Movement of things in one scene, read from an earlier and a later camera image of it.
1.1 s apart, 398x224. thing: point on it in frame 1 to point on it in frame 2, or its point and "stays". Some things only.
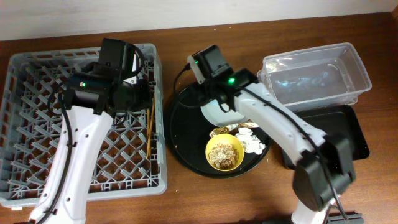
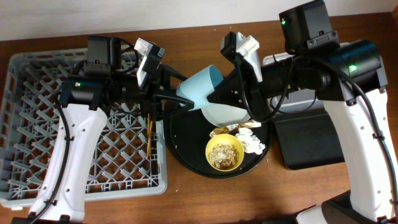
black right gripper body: [204, 97] to [253, 90]
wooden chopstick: [148, 122] stays
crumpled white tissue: [250, 143] stays
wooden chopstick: [152, 127] stays
